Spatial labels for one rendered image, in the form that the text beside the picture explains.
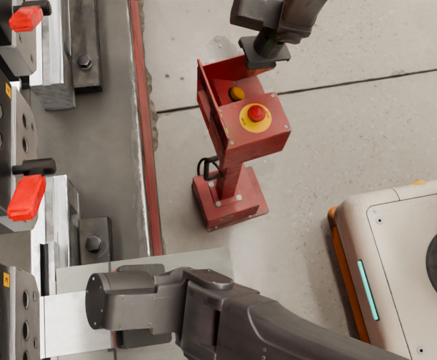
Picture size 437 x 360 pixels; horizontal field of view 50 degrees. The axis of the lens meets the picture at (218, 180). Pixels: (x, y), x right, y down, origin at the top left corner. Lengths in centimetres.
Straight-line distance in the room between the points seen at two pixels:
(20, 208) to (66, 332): 33
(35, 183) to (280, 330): 26
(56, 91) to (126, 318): 54
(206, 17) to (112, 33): 117
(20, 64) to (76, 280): 32
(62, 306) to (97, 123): 38
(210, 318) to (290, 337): 9
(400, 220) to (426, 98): 74
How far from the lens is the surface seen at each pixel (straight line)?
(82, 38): 103
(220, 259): 73
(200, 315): 47
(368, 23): 232
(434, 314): 161
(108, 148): 93
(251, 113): 103
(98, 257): 84
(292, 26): 85
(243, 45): 100
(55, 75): 91
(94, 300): 51
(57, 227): 80
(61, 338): 74
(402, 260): 160
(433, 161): 209
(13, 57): 62
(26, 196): 46
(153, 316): 50
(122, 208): 89
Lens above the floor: 172
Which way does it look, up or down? 70 degrees down
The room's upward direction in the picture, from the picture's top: 9 degrees clockwise
